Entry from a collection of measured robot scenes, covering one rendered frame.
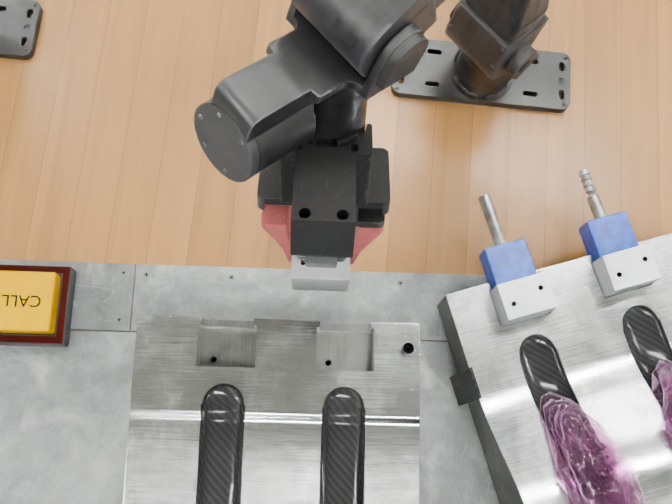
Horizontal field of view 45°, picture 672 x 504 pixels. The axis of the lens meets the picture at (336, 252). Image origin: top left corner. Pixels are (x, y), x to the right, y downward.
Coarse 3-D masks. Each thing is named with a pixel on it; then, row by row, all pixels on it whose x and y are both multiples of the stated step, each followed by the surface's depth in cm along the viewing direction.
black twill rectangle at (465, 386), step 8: (472, 368) 77; (456, 376) 81; (464, 376) 79; (472, 376) 77; (456, 384) 82; (464, 384) 79; (472, 384) 77; (456, 392) 82; (464, 392) 80; (472, 392) 78; (464, 400) 80; (472, 400) 78
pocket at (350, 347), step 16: (320, 336) 77; (336, 336) 77; (352, 336) 78; (368, 336) 78; (320, 352) 77; (336, 352) 77; (352, 352) 77; (368, 352) 77; (320, 368) 77; (336, 368) 77; (352, 368) 77; (368, 368) 77
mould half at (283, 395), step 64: (192, 320) 75; (256, 320) 75; (192, 384) 73; (256, 384) 73; (320, 384) 74; (384, 384) 74; (128, 448) 72; (192, 448) 72; (256, 448) 72; (320, 448) 72; (384, 448) 73
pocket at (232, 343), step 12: (204, 324) 76; (216, 324) 76; (228, 324) 76; (240, 324) 76; (252, 324) 76; (204, 336) 77; (216, 336) 77; (228, 336) 77; (240, 336) 77; (252, 336) 77; (204, 348) 77; (216, 348) 77; (228, 348) 77; (240, 348) 77; (252, 348) 77; (204, 360) 76; (216, 360) 76; (228, 360) 76; (240, 360) 77; (252, 360) 77
